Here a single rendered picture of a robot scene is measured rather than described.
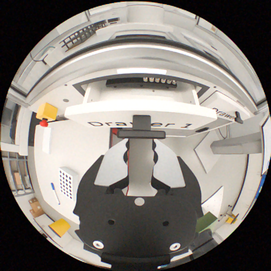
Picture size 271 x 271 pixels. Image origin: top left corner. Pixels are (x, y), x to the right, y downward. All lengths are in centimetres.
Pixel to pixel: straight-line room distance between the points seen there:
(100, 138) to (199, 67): 32
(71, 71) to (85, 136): 24
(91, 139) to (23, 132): 64
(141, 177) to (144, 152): 30
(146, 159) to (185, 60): 101
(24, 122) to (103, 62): 75
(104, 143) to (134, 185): 89
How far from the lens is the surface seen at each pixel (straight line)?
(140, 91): 24
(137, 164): 106
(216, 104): 26
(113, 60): 15
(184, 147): 118
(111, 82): 24
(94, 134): 33
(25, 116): 83
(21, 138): 82
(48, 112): 35
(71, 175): 36
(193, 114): 15
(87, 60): 16
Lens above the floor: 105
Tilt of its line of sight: 82 degrees down
